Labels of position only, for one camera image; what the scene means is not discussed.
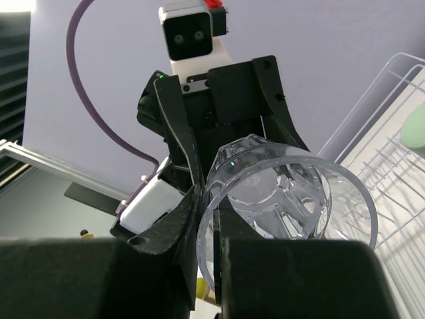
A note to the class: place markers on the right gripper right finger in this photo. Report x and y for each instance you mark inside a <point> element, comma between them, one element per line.
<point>256,277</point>

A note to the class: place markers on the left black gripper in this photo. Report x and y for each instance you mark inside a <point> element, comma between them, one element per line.
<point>213,109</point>

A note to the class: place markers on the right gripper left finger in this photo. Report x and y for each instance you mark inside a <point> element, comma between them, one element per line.
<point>152,275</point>

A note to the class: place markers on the large clear glass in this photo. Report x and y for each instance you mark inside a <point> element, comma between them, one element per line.
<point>284,192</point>

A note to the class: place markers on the light green plastic cup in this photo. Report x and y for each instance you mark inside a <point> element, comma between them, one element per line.
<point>412,132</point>

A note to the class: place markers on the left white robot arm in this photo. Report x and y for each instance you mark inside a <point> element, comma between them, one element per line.
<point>154,199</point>

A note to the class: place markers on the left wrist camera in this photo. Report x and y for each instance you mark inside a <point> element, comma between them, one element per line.
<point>192,32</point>

